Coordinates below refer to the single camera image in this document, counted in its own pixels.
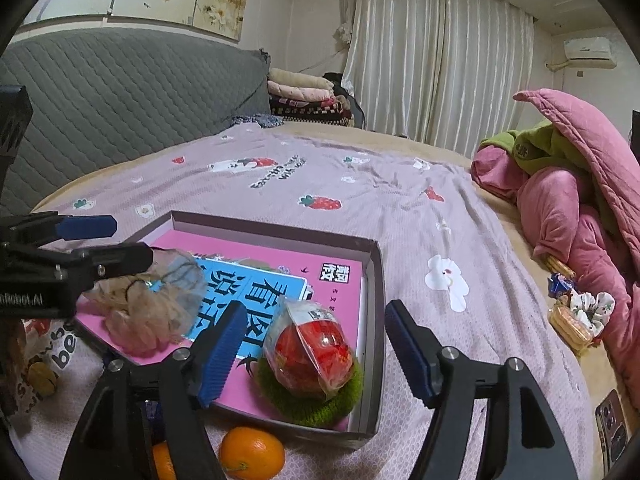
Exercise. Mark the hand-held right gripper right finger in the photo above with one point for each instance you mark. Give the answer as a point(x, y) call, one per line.
point(410, 355)

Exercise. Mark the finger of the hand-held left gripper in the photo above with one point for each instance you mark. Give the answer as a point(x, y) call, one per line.
point(120, 260)
point(85, 226)

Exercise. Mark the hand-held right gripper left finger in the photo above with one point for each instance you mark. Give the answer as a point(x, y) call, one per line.
point(220, 355)

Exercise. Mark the beige mesh bath pouf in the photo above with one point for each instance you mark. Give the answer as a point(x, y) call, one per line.
point(140, 320)

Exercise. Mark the walnut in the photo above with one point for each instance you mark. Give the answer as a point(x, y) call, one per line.
point(42, 379)

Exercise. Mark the grey cardboard box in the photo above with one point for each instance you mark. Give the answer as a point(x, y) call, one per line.
point(372, 280)

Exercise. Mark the red toy ball clear wrapper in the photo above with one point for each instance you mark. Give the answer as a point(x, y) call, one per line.
point(310, 355)

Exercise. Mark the orange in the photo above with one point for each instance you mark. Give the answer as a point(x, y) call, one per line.
point(162, 462)
point(250, 455)

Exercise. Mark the blue book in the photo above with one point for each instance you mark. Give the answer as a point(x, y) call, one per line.
point(265, 295)

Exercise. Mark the pink book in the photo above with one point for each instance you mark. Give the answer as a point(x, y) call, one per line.
point(280, 265)

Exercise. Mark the pink strawberry print blanket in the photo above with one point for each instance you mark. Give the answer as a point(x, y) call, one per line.
point(400, 220)

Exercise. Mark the grey quilted headboard cover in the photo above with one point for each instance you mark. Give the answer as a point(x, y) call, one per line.
point(125, 95)

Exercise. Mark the blue candy wrapper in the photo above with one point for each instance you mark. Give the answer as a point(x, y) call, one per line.
point(562, 284)

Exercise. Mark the floral scrunchie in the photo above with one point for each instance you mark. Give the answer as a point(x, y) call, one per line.
point(595, 305)

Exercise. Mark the pink quilt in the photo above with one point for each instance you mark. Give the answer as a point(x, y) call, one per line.
point(575, 220)

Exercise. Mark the smartphone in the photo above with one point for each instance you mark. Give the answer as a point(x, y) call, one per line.
point(612, 425)

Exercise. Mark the green garment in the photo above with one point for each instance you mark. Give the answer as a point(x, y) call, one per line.
point(530, 150)

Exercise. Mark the stack of folded blankets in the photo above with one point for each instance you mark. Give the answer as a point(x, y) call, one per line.
point(300, 95)

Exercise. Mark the black cloth item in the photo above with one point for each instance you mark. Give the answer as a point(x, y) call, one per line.
point(345, 90)

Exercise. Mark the white curtain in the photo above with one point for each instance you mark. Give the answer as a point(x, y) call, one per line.
point(425, 60)

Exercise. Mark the black television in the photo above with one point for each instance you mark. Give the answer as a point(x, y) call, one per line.
point(636, 132)

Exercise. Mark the white air conditioner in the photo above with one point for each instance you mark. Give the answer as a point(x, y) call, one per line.
point(590, 52)

